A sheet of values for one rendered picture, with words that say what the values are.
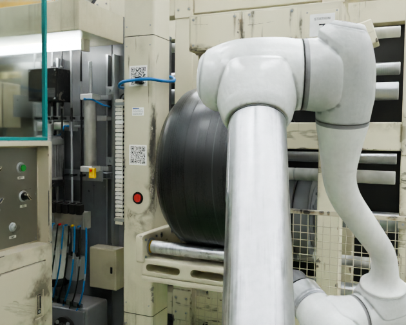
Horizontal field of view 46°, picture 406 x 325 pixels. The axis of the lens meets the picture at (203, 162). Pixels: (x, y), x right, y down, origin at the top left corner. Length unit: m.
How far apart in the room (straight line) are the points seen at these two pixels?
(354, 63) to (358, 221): 0.33
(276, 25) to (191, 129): 0.61
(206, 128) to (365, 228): 0.63
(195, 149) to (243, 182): 0.74
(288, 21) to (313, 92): 1.04
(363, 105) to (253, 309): 0.43
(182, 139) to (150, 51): 0.43
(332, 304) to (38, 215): 1.13
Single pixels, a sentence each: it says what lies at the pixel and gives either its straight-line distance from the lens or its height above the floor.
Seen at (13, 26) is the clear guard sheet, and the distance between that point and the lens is 1.77.
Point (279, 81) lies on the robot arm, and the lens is 0.83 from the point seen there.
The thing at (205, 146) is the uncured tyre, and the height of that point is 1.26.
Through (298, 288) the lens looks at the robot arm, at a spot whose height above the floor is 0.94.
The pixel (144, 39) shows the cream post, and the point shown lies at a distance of 1.81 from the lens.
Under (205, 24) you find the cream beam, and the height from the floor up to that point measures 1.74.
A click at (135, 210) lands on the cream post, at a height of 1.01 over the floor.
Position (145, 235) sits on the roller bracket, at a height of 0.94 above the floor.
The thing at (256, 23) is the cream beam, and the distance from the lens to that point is 1.92.
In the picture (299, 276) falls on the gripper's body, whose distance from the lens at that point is 1.22.
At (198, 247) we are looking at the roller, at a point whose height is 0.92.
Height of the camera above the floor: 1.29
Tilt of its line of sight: 3 degrees down
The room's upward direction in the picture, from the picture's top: 1 degrees clockwise
